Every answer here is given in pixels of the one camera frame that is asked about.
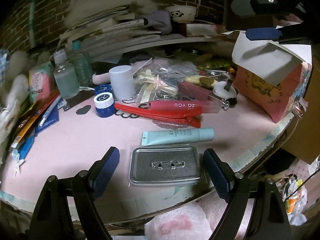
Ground white cylindrical container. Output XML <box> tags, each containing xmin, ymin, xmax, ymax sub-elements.
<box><xmin>109</xmin><ymin>65</ymin><xmax>135</xmax><ymax>100</ymax></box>

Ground red hair clip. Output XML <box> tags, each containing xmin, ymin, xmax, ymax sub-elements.
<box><xmin>114</xmin><ymin>103</ymin><xmax>202</xmax><ymax>128</ymax></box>

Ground purple cloth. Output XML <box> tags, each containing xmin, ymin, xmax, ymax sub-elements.
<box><xmin>143</xmin><ymin>10</ymin><xmax>172</xmax><ymax>34</ymax></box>

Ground pink tissue packet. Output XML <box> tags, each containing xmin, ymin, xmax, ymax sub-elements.
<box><xmin>29</xmin><ymin>61</ymin><xmax>54</xmax><ymax>103</ymax></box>

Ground panda ceramic bowl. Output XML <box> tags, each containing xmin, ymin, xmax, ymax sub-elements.
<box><xmin>165</xmin><ymin>5</ymin><xmax>197</xmax><ymax>23</ymax></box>

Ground teal capped clear bottle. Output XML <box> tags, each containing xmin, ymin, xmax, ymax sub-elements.
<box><xmin>72</xmin><ymin>41</ymin><xmax>93</xmax><ymax>87</ymax></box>

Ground pink desk mat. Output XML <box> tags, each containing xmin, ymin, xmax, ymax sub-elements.
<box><xmin>1</xmin><ymin>95</ymin><xmax>293</xmax><ymax>211</ymax></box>

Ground panda plush keychain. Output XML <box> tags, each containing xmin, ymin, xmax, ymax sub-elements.
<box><xmin>213</xmin><ymin>79</ymin><xmax>238</xmax><ymax>111</ymax></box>

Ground blue booklet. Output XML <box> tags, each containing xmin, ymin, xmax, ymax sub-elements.
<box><xmin>35</xmin><ymin>106</ymin><xmax>59</xmax><ymax>136</ymax></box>

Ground silver metal tin lid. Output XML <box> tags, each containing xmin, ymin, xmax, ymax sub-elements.
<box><xmin>129</xmin><ymin>146</ymin><xmax>203</xmax><ymax>186</ymax></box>

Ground light blue cream tube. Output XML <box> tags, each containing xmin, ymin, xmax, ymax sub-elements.
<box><xmin>141</xmin><ymin>128</ymin><xmax>215</xmax><ymax>146</ymax></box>

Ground dark pink lipstick box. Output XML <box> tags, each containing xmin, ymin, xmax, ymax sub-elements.
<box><xmin>178</xmin><ymin>81</ymin><xmax>217</xmax><ymax>101</ymax></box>

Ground yellow brown plush toy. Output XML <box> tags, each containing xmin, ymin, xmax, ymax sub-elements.
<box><xmin>184</xmin><ymin>75</ymin><xmax>218</xmax><ymax>89</ymax></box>

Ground ribbon bows in plastic bag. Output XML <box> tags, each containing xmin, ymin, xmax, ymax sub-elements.
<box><xmin>135</xmin><ymin>64</ymin><xmax>178</xmax><ymax>104</ymax></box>

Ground stack of books and papers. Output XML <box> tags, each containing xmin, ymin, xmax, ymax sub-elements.
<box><xmin>60</xmin><ymin>2</ymin><xmax>176</xmax><ymax>58</ymax></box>

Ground clear bottle pale liquid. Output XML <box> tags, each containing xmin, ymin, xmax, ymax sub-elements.
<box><xmin>54</xmin><ymin>49</ymin><xmax>80</xmax><ymax>100</ymax></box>

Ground blue jar white lid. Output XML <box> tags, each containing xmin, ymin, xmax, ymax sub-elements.
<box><xmin>94</xmin><ymin>92</ymin><xmax>116</xmax><ymax>118</ymax></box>

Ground white pen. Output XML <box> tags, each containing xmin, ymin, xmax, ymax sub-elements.
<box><xmin>39</xmin><ymin>95</ymin><xmax>62</xmax><ymax>127</ymax></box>

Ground pink translucent rectangular tube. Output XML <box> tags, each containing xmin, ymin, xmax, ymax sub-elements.
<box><xmin>150</xmin><ymin>100</ymin><xmax>221</xmax><ymax>113</ymax></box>

